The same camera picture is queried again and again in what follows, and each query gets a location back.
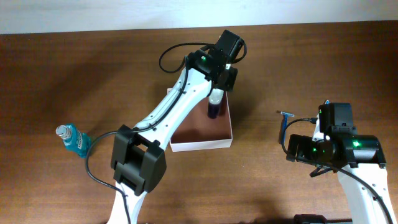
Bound purple foam pump bottle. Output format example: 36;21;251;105
207;88;224;119

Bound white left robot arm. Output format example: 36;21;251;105
108;30;247;223

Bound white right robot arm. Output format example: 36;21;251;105
279;100;397;223

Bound blue disposable razor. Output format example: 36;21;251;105
277;111;295;144

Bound teal Listerine mouthwash bottle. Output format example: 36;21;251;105
55;124;91;159

